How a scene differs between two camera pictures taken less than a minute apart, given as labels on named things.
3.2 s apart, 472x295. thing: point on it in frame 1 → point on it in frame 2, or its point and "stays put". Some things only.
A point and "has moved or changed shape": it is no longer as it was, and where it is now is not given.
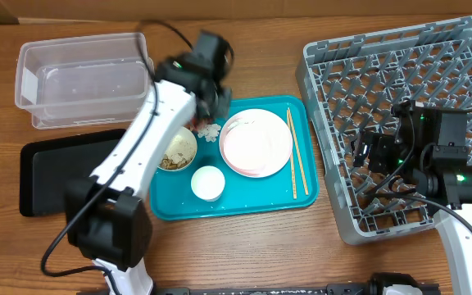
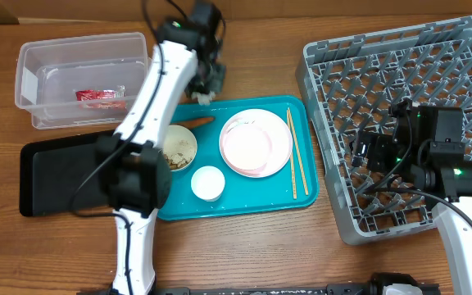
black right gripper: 380,145 stays put
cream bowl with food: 180,151 stays put
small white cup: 208,183 stays put
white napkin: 211,132 has moved or changed shape
